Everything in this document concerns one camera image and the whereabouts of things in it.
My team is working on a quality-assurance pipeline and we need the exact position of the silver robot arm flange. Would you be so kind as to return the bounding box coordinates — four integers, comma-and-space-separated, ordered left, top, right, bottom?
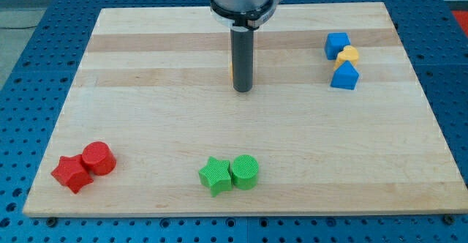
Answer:
210, 0, 283, 32

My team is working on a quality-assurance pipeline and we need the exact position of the yellow heart block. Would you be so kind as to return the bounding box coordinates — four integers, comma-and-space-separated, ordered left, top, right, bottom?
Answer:
333, 45, 360, 70

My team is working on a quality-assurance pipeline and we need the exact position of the yellow block behind rod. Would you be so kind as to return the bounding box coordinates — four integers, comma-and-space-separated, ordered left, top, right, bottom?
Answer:
229, 62, 234, 83

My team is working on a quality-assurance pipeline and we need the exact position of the green cylinder block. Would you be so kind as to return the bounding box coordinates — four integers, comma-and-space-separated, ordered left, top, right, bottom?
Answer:
232, 154, 259, 190

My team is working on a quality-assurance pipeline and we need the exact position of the green star block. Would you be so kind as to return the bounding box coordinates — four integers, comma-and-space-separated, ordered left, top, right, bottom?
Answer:
198, 157, 233, 197

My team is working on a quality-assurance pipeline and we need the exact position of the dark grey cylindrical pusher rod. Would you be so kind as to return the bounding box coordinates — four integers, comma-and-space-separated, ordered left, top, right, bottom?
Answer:
230, 30, 254, 92

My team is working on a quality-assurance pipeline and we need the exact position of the light wooden board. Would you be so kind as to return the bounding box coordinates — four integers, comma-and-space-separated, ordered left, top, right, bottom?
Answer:
23, 2, 467, 217

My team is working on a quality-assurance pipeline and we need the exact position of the blue triangle block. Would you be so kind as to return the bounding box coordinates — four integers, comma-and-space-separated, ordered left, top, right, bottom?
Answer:
331, 61, 360, 90

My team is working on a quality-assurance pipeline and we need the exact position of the blue cube block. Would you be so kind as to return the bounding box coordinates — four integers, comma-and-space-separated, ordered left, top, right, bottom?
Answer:
324, 32, 350, 60

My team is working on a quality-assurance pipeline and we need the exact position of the red cylinder block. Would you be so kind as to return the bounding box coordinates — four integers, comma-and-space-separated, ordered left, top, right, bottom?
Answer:
82, 141, 116, 176

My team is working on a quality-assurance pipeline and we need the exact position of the red star block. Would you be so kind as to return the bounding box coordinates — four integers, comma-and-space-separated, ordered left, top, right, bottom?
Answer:
50, 154, 94, 194

